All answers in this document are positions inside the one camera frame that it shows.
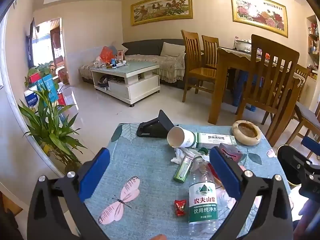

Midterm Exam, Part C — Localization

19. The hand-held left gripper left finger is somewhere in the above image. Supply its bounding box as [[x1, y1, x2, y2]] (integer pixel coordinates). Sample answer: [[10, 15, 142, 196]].
[[27, 147, 112, 240]]

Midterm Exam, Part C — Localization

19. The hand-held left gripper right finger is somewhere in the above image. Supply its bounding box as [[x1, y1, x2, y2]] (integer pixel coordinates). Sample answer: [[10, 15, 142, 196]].
[[209, 146, 294, 240]]

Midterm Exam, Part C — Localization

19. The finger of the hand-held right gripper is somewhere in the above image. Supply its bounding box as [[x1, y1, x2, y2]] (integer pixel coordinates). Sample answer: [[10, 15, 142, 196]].
[[301, 136, 320, 151]]

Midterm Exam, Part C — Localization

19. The dark red small box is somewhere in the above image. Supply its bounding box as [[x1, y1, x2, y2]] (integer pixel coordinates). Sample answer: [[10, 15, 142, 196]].
[[219, 143, 243, 165]]

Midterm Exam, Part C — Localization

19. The wooden chair with grey cushion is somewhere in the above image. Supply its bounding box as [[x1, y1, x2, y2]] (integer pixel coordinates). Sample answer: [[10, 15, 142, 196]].
[[290, 64, 320, 159]]

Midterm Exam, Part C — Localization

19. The green and white medicine box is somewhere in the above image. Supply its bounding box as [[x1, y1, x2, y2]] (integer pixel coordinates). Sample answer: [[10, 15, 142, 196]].
[[195, 132, 237, 148]]

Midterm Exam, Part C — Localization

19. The clear plastic water bottle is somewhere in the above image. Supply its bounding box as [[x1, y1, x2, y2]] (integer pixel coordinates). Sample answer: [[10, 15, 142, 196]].
[[188, 155, 218, 239]]

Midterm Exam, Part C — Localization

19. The beige round ashtray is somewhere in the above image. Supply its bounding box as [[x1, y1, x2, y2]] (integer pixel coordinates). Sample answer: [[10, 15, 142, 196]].
[[232, 120, 262, 146]]

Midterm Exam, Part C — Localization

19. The green lighter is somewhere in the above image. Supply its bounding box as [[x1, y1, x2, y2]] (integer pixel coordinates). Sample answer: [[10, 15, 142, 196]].
[[174, 155, 194, 182]]

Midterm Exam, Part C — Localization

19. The crumpled white tissue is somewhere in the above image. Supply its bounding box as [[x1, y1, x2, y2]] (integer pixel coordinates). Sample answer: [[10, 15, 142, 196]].
[[171, 147, 200, 166]]

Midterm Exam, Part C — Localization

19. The white paper cup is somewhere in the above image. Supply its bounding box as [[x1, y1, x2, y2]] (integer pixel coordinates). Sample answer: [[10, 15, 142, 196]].
[[167, 126, 197, 148]]

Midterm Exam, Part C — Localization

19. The red candy wrapper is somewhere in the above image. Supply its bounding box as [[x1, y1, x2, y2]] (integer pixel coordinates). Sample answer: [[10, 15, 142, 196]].
[[174, 199, 187, 216]]

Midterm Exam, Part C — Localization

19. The green potted plant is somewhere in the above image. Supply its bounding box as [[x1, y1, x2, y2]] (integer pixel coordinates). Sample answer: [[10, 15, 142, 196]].
[[18, 87, 88, 173]]

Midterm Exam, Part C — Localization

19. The black folding phone stand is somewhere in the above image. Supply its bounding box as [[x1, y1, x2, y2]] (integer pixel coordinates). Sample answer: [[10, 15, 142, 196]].
[[136, 109, 178, 138]]

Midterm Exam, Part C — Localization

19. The wooden dining chair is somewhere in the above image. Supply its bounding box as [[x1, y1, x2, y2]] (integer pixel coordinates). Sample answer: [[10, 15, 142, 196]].
[[235, 34, 300, 147], [181, 29, 217, 103], [201, 35, 221, 70]]

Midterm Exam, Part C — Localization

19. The wooden dining table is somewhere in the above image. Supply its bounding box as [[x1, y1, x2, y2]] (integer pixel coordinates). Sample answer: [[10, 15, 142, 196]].
[[208, 46, 311, 126]]

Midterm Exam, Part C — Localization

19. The white and blue carton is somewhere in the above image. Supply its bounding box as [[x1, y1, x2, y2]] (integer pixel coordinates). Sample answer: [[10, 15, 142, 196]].
[[24, 90, 41, 115]]

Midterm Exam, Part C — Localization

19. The blue gift bag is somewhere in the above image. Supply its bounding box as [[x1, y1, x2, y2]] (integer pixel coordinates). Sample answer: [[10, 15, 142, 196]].
[[37, 74, 59, 106]]

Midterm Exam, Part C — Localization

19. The white glass-top coffee table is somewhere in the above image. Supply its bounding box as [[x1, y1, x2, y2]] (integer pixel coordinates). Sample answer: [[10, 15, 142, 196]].
[[90, 61, 161, 107]]

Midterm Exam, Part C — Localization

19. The lace dining tablecloth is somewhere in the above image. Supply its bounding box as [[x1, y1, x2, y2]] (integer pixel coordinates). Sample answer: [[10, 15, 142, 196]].
[[220, 47, 311, 81]]

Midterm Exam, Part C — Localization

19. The red gift box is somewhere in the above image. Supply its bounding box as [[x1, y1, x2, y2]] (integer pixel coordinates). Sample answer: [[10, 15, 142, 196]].
[[27, 72, 42, 84]]

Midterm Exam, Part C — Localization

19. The small leafy houseplant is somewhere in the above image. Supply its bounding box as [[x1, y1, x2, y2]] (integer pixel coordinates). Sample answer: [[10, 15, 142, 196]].
[[24, 61, 61, 88]]

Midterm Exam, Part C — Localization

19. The white cooking pot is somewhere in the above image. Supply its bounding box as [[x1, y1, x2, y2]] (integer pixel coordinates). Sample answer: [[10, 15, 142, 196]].
[[234, 39, 252, 53]]

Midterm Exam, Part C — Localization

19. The red plastic bag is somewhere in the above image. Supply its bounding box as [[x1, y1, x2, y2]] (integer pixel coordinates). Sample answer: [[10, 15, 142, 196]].
[[100, 45, 118, 63]]

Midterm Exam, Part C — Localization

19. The white cushion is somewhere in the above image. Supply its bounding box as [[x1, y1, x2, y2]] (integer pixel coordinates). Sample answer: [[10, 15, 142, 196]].
[[160, 42, 186, 57]]

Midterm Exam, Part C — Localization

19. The dark grey sofa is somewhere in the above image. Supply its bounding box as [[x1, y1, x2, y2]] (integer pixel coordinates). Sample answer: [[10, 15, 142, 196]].
[[79, 39, 187, 89]]

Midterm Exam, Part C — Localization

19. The framed peony painting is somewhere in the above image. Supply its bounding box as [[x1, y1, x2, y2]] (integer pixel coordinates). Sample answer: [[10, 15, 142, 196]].
[[230, 0, 289, 38]]

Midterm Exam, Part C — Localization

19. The framed horse painting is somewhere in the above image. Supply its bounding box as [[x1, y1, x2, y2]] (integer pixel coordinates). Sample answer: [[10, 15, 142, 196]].
[[130, 0, 193, 27]]

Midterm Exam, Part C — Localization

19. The wall shelf with items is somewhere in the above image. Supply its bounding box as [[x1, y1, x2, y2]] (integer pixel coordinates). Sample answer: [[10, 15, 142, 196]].
[[306, 15, 320, 81]]

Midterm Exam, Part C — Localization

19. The wall-mounted black television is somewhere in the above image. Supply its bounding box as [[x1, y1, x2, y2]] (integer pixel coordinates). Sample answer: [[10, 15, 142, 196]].
[[26, 17, 40, 68]]

